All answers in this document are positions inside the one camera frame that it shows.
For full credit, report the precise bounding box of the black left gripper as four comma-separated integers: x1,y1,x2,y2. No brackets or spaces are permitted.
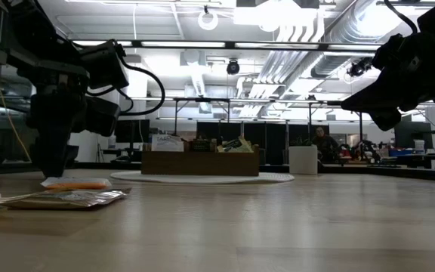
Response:
26,73,122,178

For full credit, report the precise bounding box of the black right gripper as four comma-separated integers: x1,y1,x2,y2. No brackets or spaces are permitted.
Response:
341,37,435,131

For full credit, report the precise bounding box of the beige tea bag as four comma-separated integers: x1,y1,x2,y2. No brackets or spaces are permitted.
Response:
0,187,132,211

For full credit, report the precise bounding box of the black ceiling spotlight cluster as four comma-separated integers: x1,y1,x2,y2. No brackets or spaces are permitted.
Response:
346,56,373,79

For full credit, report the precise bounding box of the black computer monitor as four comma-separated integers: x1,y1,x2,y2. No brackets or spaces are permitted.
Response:
393,119,434,150
115,119,151,144

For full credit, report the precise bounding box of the blue bin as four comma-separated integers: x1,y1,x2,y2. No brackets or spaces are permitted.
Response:
388,148,415,157

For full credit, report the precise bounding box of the person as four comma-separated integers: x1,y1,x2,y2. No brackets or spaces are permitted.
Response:
313,126,341,163

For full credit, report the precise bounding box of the small plant in white pot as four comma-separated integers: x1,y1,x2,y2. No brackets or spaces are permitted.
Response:
288,135,319,175

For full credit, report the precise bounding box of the LED strip light bar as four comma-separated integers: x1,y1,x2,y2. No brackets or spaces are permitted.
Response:
72,39,383,53

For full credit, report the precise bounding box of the white round plate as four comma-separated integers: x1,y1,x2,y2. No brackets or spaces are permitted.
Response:
110,170,296,185

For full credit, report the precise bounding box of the wooden three-compartment box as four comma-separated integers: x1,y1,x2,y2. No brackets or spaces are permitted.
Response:
140,144,261,178

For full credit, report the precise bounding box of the black metal frame stand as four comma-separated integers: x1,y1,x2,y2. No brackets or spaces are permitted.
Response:
171,97,231,125
307,100,365,143

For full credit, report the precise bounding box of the yellow cable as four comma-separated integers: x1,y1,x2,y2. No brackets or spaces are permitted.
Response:
0,0,32,162

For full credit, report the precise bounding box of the silver ventilation duct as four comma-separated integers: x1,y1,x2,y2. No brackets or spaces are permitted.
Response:
310,0,403,79

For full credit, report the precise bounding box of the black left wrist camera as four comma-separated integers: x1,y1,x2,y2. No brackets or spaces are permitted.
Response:
79,40,130,91

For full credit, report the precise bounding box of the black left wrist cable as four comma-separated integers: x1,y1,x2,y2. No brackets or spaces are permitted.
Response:
85,56,166,117

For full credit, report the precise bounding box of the black partition wall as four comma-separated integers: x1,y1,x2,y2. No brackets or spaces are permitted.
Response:
196,121,331,166

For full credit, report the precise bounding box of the black ceiling camera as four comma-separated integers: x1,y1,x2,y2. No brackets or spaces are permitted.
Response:
226,59,241,76

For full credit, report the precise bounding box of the white ring light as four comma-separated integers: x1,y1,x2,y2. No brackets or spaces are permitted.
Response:
197,9,220,32

